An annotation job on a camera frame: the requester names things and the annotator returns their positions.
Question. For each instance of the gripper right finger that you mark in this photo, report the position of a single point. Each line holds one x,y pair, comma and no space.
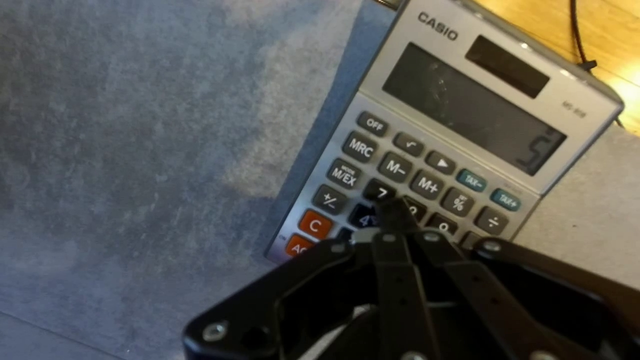
550,290

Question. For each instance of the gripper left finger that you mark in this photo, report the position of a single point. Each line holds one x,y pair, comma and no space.
395,280

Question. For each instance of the silver desktop calculator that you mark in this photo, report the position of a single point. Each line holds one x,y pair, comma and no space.
450,75

